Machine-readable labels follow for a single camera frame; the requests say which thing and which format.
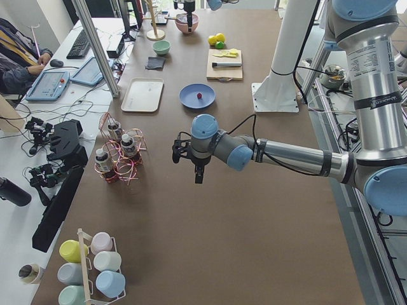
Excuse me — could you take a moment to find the copper wire bottle rack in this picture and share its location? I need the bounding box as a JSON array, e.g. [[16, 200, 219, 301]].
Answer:
[[94, 112, 148, 184]]

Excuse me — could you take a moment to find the teach pendant far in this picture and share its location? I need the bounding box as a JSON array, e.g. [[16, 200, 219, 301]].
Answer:
[[71, 57, 104, 86]]

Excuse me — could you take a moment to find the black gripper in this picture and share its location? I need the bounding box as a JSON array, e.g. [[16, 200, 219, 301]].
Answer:
[[195, 165, 205, 184], [184, 0, 195, 32]]

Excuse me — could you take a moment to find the mint green cup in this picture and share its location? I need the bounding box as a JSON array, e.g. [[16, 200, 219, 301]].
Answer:
[[58, 285, 85, 305]]

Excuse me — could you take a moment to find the yellow cup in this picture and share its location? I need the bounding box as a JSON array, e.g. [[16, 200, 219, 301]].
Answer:
[[59, 240, 81, 263]]

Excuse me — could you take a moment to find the tea bottle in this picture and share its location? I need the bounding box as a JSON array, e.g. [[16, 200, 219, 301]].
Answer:
[[107, 118, 123, 140], [120, 133, 137, 158], [95, 148, 115, 179]]

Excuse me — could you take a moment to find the tea bottle far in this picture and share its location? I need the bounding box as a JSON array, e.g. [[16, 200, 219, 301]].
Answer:
[[107, 118, 123, 140]]

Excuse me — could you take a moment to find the white cup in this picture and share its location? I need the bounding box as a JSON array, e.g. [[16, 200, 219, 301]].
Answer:
[[93, 251, 122, 271]]

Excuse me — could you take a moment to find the computer mouse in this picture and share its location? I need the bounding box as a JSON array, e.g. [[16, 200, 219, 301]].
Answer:
[[50, 59, 64, 67]]

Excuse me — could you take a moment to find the metal ice scoop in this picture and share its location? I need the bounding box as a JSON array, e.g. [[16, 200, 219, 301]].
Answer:
[[165, 13, 188, 24]]

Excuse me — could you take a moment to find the black water bottle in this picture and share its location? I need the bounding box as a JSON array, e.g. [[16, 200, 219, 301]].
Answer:
[[1, 177, 31, 207]]

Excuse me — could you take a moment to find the tea bottle near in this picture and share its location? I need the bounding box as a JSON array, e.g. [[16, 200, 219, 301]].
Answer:
[[95, 148, 115, 179]]

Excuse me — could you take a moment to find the seated person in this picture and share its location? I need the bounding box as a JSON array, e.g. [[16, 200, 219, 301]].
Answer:
[[1, 18, 53, 95]]

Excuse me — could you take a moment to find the pink bowl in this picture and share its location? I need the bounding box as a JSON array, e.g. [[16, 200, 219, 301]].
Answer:
[[175, 13, 199, 34]]

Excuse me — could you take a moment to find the green lime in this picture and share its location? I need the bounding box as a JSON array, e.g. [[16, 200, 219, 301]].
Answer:
[[215, 41, 224, 50]]

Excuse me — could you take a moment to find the pink cup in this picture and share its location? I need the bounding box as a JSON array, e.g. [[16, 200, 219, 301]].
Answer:
[[90, 232, 113, 255]]

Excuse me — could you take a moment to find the yellow plastic knife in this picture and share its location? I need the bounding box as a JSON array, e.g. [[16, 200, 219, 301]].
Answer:
[[212, 53, 238, 58]]

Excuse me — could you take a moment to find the wooden cutting board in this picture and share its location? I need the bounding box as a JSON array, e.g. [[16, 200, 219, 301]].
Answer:
[[206, 49, 243, 81]]

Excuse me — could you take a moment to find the white cup rack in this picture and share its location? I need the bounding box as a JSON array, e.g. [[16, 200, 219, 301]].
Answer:
[[77, 228, 127, 305]]

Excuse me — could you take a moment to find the green bowl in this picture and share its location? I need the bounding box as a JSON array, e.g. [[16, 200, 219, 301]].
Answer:
[[152, 40, 170, 55]]

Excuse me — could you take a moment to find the blue plate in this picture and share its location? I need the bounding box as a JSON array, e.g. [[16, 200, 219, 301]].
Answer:
[[179, 83, 216, 109]]

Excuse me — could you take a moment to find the teach pendant near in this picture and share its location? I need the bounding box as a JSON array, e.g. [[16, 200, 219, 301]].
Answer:
[[25, 71, 70, 102]]

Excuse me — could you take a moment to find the wooden cup tree stand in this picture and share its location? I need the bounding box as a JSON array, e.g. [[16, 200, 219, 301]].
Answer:
[[143, 0, 165, 41]]

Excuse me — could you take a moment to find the cream rabbit tray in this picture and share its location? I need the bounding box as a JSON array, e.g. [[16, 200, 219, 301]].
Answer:
[[121, 78, 163, 112]]

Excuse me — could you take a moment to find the aluminium frame post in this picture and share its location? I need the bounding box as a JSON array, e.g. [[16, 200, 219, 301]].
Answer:
[[72, 0, 120, 98]]

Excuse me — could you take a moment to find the black keyboard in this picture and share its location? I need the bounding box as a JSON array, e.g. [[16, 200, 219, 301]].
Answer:
[[66, 30, 90, 60]]

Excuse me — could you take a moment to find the white camera mast base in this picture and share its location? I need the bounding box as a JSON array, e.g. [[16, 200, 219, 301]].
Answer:
[[252, 0, 320, 112]]

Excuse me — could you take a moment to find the steel muddler black tip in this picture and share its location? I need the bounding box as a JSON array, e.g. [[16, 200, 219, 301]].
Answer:
[[212, 62, 242, 68]]

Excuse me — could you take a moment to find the teach pendant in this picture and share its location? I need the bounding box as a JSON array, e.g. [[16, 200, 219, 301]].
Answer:
[[71, 57, 104, 86], [25, 71, 70, 102]]

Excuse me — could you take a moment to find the light blue cup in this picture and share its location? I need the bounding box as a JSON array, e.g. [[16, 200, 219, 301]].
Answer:
[[95, 271, 126, 298]]

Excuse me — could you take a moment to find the tea bottle middle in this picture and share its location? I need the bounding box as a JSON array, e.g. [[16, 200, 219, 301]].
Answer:
[[120, 133, 137, 158]]

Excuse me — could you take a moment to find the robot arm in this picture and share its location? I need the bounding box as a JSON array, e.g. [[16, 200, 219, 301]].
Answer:
[[181, 0, 239, 32], [188, 1, 406, 216]]

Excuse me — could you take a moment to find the grey folded cloth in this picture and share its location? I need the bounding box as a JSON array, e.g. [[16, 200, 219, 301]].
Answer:
[[146, 57, 166, 70]]

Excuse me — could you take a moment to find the grey cup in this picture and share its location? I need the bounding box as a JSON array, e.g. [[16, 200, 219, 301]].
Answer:
[[57, 262, 83, 285]]

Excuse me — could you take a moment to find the whole lemon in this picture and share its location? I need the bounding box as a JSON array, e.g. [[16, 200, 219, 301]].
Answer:
[[208, 36, 217, 46], [215, 32, 226, 43]]

